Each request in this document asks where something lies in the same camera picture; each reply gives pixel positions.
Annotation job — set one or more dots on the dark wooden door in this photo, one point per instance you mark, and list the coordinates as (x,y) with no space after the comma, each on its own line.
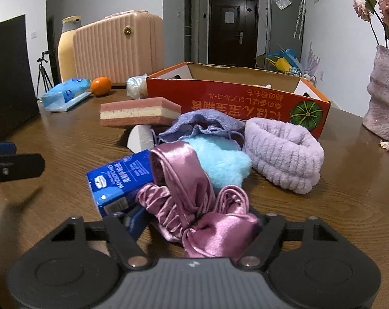
(233,32)

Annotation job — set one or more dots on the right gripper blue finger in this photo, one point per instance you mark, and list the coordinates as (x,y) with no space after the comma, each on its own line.
(136,220)

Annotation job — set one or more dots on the blue wet wipes pack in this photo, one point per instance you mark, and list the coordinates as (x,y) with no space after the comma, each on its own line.
(66,95)

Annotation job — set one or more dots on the lavender knit cloth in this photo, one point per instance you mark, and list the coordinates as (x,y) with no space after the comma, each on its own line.
(201,121)

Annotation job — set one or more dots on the grey refrigerator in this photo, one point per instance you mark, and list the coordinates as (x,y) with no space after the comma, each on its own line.
(285,19)

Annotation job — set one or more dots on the purple textured vase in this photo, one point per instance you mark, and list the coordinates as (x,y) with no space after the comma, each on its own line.
(376,119)

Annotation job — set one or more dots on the pink layered sponge block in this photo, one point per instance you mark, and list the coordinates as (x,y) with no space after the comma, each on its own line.
(147,111)

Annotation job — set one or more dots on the fallen rose petal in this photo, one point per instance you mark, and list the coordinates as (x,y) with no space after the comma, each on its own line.
(384,145)

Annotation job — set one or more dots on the orange tangerine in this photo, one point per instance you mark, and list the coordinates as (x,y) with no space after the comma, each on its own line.
(101,86)

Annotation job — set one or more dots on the mauve satin cloth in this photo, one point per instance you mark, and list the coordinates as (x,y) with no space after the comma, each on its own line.
(188,211)

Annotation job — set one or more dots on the black paper shopping bag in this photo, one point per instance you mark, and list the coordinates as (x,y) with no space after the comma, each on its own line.
(18,102)

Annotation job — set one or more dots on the clear plastic bag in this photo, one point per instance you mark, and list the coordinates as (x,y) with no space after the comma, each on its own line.
(137,87)

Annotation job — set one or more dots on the camera tripod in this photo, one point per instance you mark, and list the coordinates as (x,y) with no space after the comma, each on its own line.
(42,75)

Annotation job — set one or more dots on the yellow thermos bottle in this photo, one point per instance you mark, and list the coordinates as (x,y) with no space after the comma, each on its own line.
(65,48)

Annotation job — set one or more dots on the red cardboard fruit box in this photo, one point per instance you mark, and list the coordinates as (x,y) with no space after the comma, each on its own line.
(242,93)

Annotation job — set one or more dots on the light blue fluffy plush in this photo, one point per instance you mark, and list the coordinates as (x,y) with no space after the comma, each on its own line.
(222,160)

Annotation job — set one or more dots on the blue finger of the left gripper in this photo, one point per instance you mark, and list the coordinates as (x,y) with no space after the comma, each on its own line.
(7,148)

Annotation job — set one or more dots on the lilac fluffy headband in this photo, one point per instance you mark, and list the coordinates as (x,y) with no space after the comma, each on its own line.
(287,155)

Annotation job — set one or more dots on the pink ribbed small suitcase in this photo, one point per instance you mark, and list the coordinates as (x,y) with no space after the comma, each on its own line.
(120,46)

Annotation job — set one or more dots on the white wedge sponge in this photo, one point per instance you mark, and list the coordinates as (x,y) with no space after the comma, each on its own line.
(141,138)

